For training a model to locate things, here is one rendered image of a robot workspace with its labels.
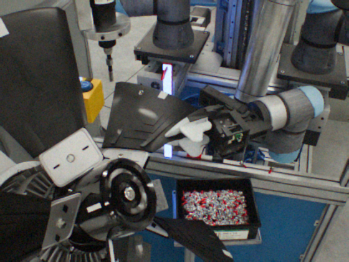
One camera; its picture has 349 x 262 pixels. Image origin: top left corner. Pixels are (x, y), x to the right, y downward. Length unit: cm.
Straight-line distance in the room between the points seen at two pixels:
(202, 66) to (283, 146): 61
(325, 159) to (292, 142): 166
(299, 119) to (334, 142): 186
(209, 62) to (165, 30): 23
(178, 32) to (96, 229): 87
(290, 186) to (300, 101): 40
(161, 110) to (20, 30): 34
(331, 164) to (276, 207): 129
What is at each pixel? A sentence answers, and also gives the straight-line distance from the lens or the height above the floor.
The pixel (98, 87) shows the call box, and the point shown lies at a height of 106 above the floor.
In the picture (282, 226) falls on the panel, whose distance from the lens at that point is 135.
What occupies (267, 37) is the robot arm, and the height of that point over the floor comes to 130.
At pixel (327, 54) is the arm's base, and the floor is 110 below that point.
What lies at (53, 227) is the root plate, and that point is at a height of 122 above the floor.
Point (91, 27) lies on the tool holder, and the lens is 52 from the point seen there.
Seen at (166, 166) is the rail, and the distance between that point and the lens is 118.
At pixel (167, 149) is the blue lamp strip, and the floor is 90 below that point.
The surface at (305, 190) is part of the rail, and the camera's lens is 118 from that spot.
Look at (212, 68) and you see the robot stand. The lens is 141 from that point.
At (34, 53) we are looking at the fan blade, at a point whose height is 138.
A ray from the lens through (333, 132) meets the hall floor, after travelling 278.
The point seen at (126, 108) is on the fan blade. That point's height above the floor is 118.
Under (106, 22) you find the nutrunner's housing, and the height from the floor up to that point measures 147.
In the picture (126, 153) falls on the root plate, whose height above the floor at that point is 119.
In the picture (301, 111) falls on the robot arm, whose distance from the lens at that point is 84.
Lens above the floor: 168
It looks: 41 degrees down
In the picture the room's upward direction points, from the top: straight up
